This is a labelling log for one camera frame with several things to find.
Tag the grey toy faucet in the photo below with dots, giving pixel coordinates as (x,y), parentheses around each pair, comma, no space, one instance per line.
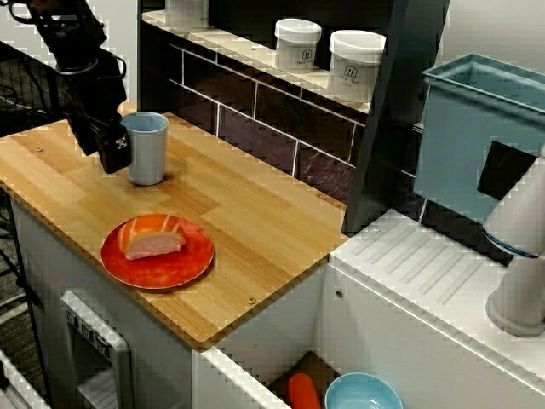
(515,213)

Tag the white kitchen cabinet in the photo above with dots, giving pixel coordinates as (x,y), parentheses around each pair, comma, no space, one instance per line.
(162,341)

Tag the light blue bowl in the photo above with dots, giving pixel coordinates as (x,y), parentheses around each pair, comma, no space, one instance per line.
(362,394)

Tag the dark tile backsplash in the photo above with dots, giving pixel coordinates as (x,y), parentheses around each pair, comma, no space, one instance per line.
(238,128)

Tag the salmon sushi toy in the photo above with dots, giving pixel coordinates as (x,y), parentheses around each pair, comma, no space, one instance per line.
(149,245)

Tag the cream wall shelf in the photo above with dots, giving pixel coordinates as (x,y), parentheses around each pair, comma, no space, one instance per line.
(247,53)

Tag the plain white container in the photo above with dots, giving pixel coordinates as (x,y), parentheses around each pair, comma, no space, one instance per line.
(187,15)

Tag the white dishwasher door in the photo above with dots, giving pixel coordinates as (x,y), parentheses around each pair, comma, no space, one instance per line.
(98,341)

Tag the dark upright panel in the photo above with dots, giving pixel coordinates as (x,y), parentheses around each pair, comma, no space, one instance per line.
(391,106)

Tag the white toy sink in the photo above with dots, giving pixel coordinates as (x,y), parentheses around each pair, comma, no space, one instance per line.
(404,255)

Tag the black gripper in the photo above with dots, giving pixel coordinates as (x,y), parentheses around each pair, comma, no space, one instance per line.
(95,93)

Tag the orange toy carrot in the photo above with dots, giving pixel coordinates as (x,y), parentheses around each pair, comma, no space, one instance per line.
(303,392)

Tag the aluminium frame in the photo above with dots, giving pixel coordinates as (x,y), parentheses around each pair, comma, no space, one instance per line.
(13,383)

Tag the black rectangular patch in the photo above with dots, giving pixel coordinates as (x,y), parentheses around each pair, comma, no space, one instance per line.
(504,170)

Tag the white labelled jar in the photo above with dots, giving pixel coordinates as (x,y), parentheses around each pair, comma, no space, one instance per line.
(298,47)
(355,68)

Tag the red round plate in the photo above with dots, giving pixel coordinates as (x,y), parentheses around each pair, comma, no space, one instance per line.
(170,272)

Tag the light blue plastic cup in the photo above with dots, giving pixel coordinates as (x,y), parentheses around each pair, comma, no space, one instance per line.
(147,162)

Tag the teal plastic dish bin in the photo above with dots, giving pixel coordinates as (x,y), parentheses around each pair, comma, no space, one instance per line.
(451,140)

